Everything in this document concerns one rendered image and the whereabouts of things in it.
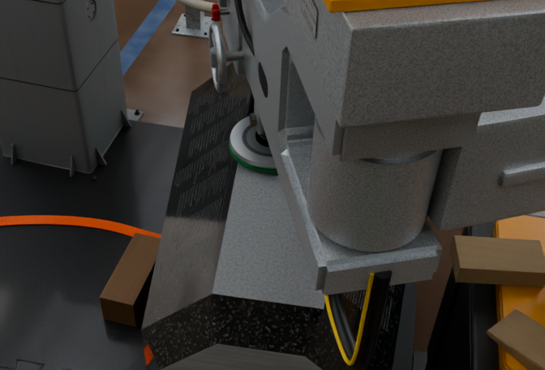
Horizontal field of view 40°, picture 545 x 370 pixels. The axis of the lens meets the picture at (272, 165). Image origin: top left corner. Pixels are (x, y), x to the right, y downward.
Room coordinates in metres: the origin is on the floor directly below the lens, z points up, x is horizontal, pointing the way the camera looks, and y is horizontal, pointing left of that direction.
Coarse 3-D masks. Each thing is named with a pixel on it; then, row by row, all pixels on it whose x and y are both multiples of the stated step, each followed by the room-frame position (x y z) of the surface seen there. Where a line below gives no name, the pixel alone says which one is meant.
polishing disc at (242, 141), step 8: (248, 120) 1.55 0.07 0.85; (240, 128) 1.51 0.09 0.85; (248, 128) 1.51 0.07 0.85; (232, 136) 1.48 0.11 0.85; (240, 136) 1.48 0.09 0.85; (248, 136) 1.48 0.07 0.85; (232, 144) 1.45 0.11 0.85; (240, 144) 1.45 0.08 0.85; (248, 144) 1.45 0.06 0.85; (256, 144) 1.45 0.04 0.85; (240, 152) 1.42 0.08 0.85; (248, 152) 1.42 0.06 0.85; (256, 152) 1.42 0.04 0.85; (264, 152) 1.42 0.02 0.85; (248, 160) 1.39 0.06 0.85; (256, 160) 1.39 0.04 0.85; (264, 160) 1.39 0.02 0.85; (272, 160) 1.39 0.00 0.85; (272, 168) 1.38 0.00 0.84
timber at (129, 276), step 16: (144, 240) 1.74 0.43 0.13; (128, 256) 1.67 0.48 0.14; (144, 256) 1.67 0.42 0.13; (128, 272) 1.60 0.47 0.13; (144, 272) 1.60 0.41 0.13; (112, 288) 1.53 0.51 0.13; (128, 288) 1.53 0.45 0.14; (144, 288) 1.55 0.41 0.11; (112, 304) 1.48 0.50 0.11; (128, 304) 1.47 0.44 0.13; (144, 304) 1.54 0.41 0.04; (112, 320) 1.48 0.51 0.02; (128, 320) 1.47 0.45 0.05
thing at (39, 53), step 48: (0, 0) 2.25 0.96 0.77; (48, 0) 2.21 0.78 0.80; (96, 0) 2.44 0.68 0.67; (0, 48) 2.26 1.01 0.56; (48, 48) 2.22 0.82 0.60; (96, 48) 2.39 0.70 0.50; (0, 96) 2.27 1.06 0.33; (48, 96) 2.22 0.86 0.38; (96, 96) 2.33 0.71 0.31; (48, 144) 2.23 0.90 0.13; (96, 144) 2.28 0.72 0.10
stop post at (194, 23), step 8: (192, 8) 3.34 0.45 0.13; (184, 16) 3.46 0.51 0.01; (192, 16) 3.34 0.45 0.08; (200, 16) 3.34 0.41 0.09; (176, 24) 3.37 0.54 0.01; (184, 24) 3.38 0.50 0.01; (192, 24) 3.34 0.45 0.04; (200, 24) 3.34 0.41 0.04; (208, 24) 3.39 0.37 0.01; (176, 32) 3.29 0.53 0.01; (184, 32) 3.30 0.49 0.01; (192, 32) 3.30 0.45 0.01; (200, 32) 3.31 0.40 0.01
